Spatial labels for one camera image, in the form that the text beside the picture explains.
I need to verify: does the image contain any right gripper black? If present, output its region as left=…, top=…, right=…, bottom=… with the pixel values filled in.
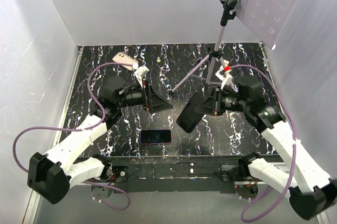
left=194, top=86, right=249, bottom=116

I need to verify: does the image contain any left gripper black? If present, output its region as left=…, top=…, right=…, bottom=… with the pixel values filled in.
left=116, top=80, right=173, bottom=113

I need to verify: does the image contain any black smartphone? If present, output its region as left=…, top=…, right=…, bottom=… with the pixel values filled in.
left=140, top=129, right=172, bottom=145
left=176, top=93, right=204, bottom=134

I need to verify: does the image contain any pink phone case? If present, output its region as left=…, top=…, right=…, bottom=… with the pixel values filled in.
left=112, top=52, right=138, bottom=71

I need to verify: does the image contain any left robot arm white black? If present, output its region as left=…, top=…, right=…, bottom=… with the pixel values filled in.
left=27, top=76, right=173, bottom=204

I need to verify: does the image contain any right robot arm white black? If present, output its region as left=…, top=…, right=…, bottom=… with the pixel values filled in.
left=195, top=76, right=336, bottom=220

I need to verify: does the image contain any tripod stand silver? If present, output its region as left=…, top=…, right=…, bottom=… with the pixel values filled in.
left=169, top=0, right=237, bottom=95

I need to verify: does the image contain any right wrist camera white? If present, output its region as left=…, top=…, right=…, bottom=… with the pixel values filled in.
left=215, top=66, right=237, bottom=92

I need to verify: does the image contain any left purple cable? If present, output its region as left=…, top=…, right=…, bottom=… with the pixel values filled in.
left=12, top=62, right=135, bottom=211

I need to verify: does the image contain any purple cable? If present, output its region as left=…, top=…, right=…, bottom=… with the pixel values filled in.
left=229, top=64, right=298, bottom=222
left=12, top=62, right=135, bottom=211

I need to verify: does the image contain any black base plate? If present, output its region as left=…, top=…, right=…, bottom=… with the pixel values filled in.
left=78, top=155, right=274, bottom=195

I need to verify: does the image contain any aluminium rail frame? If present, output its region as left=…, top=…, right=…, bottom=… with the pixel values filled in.
left=23, top=41, right=330, bottom=224

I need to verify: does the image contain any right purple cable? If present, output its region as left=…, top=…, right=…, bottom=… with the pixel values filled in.
left=229, top=64, right=298, bottom=222

